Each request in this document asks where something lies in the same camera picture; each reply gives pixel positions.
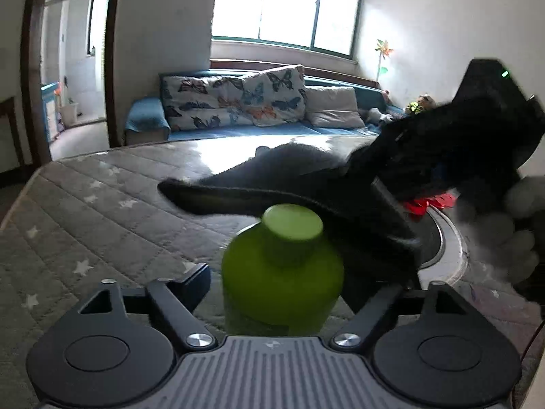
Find green plastic bottle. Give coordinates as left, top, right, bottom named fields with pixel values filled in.
left=221, top=204, right=344, bottom=336

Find grey microfibre cloth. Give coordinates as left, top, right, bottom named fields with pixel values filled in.
left=158, top=143, right=422, bottom=310

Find white gloved right hand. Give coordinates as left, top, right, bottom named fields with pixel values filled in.
left=454, top=176, right=544, bottom=285

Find stuffed toy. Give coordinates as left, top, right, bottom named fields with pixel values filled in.
left=405, top=94, right=437, bottom=116

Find red ribbon strips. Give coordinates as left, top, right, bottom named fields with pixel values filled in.
left=403, top=192, right=456, bottom=222

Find black round induction cooktop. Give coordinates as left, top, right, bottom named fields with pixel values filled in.
left=416, top=206, right=467, bottom=290

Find grey quilted star tablecloth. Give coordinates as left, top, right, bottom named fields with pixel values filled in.
left=1, top=136, right=541, bottom=408

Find colourful pinwheel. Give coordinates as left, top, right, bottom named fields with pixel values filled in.
left=375, top=40, right=393, bottom=81

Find beige cushion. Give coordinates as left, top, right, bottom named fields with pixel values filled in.
left=305, top=86, right=365, bottom=129

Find blue sofa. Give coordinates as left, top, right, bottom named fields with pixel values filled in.
left=124, top=65, right=405, bottom=145

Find white waste bin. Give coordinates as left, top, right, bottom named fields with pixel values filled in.
left=59, top=103, right=79, bottom=128

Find butterfly print pillow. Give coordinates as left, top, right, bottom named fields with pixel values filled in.
left=161, top=65, right=306, bottom=131

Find window with green frame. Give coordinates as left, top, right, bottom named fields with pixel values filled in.
left=212, top=0, right=361, bottom=57

